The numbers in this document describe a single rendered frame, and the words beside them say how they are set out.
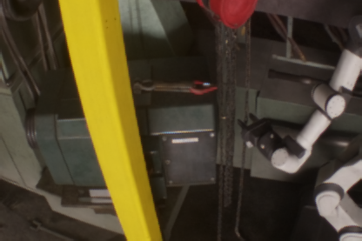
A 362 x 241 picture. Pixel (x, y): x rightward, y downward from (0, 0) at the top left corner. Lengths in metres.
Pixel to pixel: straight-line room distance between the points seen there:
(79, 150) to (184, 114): 0.45
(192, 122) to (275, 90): 0.58
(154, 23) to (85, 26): 1.23
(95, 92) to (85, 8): 0.23
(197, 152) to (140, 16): 0.73
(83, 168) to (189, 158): 0.45
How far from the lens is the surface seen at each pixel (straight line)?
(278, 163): 1.46
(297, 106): 2.11
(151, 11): 2.11
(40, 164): 2.34
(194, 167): 1.85
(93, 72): 1.00
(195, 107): 1.70
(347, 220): 1.97
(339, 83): 1.45
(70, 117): 1.70
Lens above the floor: 2.00
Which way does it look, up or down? 42 degrees down
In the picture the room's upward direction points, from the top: 5 degrees counter-clockwise
